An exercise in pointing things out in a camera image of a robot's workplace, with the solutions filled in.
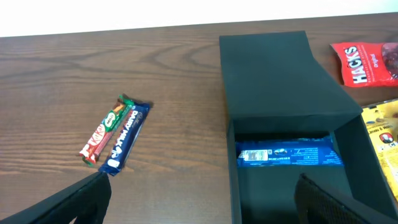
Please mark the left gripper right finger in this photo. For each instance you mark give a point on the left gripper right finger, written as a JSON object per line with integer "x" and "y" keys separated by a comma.
{"x": 322, "y": 205}

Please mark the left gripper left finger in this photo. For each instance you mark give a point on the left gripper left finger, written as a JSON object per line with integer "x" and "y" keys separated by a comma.
{"x": 86, "y": 201}

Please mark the blue Oreo cookie pack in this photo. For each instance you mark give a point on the blue Oreo cookie pack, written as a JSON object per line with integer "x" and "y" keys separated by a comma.
{"x": 288, "y": 152}

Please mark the purple Dairy Milk bar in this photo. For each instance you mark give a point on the purple Dairy Milk bar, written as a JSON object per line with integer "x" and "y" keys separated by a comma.
{"x": 123, "y": 145}

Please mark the yellow Hacks candy bag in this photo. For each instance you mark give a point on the yellow Hacks candy bag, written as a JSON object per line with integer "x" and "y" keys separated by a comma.
{"x": 381, "y": 123}

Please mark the dark green box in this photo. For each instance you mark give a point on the dark green box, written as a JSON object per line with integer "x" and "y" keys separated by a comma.
{"x": 275, "y": 90}

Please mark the red Hacks candy bag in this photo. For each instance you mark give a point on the red Hacks candy bag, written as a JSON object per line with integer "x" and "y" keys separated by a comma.
{"x": 367, "y": 64}

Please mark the red KitKat bar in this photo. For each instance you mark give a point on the red KitKat bar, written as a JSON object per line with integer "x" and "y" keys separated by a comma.
{"x": 105, "y": 130}

